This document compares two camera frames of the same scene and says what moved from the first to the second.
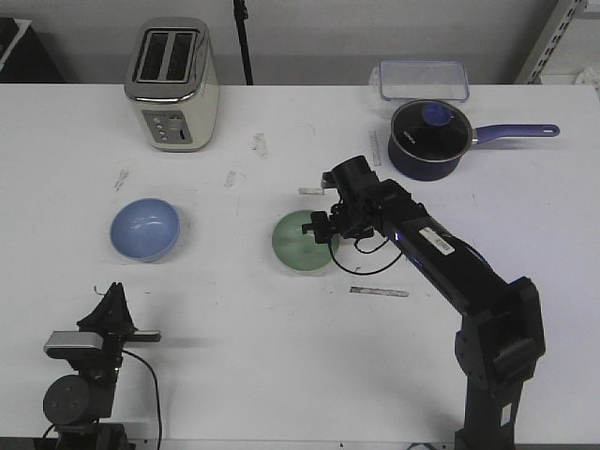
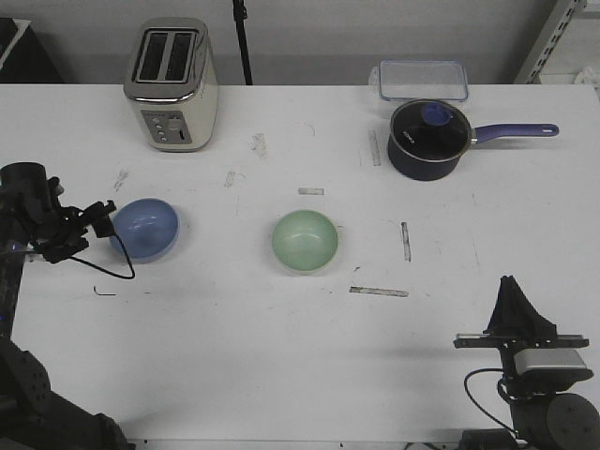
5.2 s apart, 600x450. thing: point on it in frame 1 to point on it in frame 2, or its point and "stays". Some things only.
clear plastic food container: (442, 81) stays
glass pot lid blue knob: (431, 129) stays
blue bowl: (145, 229) stays
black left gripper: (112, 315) to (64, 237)
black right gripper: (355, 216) to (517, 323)
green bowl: (296, 249) stays
